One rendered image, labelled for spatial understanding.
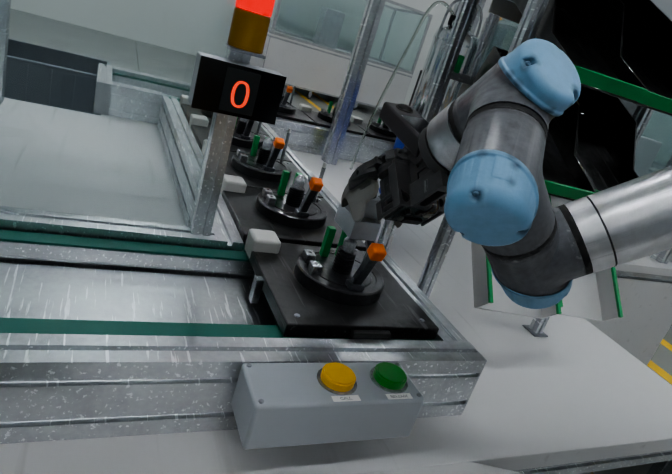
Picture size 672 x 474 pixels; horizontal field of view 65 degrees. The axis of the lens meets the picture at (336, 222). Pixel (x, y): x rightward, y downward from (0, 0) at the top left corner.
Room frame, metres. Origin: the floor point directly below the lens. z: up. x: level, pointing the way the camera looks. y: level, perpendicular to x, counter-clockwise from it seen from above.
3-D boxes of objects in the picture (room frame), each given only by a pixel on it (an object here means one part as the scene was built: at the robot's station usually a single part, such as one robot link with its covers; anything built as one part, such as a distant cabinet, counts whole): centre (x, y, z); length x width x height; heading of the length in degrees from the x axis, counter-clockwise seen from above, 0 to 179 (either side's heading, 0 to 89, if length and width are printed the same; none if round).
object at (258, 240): (0.78, 0.10, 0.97); 0.05 x 0.05 x 0.04; 28
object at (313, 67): (10.45, 1.06, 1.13); 2.86 x 1.56 x 2.25; 117
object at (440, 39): (1.72, -0.18, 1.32); 0.14 x 0.14 x 0.38
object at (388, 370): (0.54, -0.12, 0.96); 0.04 x 0.04 x 0.02
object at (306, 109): (2.16, 0.13, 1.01); 0.24 x 0.24 x 0.13; 28
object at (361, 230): (0.74, -0.03, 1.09); 0.08 x 0.04 x 0.07; 28
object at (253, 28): (0.75, 0.19, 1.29); 0.05 x 0.05 x 0.05
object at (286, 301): (0.73, -0.03, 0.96); 0.24 x 0.24 x 0.02; 28
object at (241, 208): (0.96, 0.09, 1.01); 0.24 x 0.24 x 0.13; 28
